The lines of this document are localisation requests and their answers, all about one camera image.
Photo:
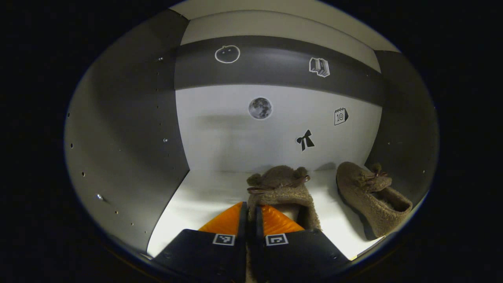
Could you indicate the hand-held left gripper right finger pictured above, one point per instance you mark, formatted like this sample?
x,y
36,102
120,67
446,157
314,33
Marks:
x,y
298,251

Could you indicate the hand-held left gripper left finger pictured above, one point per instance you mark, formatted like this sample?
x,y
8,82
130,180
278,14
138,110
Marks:
x,y
204,251

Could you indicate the brown fluffy shoe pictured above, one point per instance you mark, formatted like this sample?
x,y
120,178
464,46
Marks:
x,y
365,200
283,192

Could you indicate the white grey shoe cabinet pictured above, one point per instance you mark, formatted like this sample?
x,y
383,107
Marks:
x,y
220,137

